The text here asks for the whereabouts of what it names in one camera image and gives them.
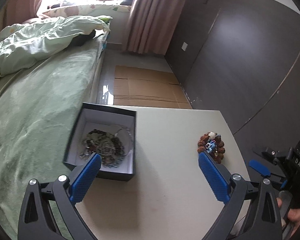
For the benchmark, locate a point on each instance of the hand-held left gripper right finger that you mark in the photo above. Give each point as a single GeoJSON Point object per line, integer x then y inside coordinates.
{"type": "Point", "coordinates": [213, 178]}

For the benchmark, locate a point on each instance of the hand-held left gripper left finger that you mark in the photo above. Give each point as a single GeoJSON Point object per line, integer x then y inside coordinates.
{"type": "Point", "coordinates": [86, 180]}

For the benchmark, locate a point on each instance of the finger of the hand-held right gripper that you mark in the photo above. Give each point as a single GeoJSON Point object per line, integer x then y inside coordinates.
{"type": "Point", "coordinates": [270, 153]}
{"type": "Point", "coordinates": [258, 166]}

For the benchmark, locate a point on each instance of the black cardboard box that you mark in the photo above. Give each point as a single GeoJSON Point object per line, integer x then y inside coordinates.
{"type": "Point", "coordinates": [115, 176]}

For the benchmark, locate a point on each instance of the clear bangle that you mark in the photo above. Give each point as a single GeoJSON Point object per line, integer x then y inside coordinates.
{"type": "Point", "coordinates": [130, 140]}

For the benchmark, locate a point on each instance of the person's right hand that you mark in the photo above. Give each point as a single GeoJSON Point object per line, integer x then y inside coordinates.
{"type": "Point", "coordinates": [293, 215]}

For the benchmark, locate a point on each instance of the small blue bead charm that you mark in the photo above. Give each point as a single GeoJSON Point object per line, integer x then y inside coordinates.
{"type": "Point", "coordinates": [211, 145]}

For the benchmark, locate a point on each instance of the bed with green sheet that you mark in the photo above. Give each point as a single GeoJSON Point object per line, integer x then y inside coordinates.
{"type": "Point", "coordinates": [40, 117]}

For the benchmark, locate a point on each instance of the dark grey wardrobe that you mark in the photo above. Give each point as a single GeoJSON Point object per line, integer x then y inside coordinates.
{"type": "Point", "coordinates": [240, 62]}

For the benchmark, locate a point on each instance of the flat brown cardboard sheet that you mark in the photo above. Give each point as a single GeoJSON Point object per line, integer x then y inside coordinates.
{"type": "Point", "coordinates": [145, 87]}

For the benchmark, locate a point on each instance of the black item under duvet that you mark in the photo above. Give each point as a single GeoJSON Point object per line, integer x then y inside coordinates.
{"type": "Point", "coordinates": [83, 39]}

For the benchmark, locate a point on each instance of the light green duvet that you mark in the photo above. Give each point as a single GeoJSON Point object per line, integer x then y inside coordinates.
{"type": "Point", "coordinates": [40, 40]}

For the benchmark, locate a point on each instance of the small green cloth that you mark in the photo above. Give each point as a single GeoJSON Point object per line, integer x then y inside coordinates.
{"type": "Point", "coordinates": [106, 18]}

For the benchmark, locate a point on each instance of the patterned window seat cushion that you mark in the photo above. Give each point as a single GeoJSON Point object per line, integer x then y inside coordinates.
{"type": "Point", "coordinates": [85, 9]}

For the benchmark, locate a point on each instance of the pink curtain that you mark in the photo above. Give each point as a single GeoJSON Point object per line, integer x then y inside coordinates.
{"type": "Point", "coordinates": [27, 5]}
{"type": "Point", "coordinates": [152, 17]}

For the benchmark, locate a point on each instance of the white wall socket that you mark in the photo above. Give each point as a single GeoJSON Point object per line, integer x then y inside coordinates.
{"type": "Point", "coordinates": [184, 46]}

